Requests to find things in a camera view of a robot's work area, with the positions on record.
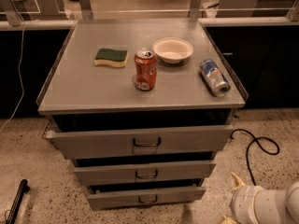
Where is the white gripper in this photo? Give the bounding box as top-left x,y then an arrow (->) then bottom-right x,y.
221,172 -> 278,224

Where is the grey drawer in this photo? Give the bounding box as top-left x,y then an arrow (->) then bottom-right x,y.
87,186 -> 206,210
75,161 -> 216,186
52,125 -> 233,160

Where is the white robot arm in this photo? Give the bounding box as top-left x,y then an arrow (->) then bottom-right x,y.
221,172 -> 299,224

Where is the grey drawer cabinet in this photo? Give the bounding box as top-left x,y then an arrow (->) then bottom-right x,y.
38,19 -> 247,198

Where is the grey bottom drawer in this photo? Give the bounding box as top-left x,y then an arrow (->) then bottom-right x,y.
87,186 -> 206,210

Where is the grey top drawer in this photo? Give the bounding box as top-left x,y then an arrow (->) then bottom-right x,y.
52,125 -> 233,160

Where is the blue silver can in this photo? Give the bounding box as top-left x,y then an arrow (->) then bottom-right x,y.
199,59 -> 231,97

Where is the white bowl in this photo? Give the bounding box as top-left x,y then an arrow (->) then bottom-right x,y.
153,37 -> 193,63

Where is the orange soda can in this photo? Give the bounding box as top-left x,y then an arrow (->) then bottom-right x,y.
135,48 -> 157,91

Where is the green yellow sponge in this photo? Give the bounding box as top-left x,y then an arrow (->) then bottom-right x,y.
94,49 -> 128,67

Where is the black bar on floor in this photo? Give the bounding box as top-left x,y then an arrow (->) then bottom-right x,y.
5,179 -> 30,224

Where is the metal railing with posts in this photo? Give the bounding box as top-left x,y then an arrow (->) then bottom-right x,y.
0,0 -> 299,26

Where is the black floor cable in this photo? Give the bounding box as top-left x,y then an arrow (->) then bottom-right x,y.
230,128 -> 280,187

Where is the white cable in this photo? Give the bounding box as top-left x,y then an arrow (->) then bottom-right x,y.
0,21 -> 32,133

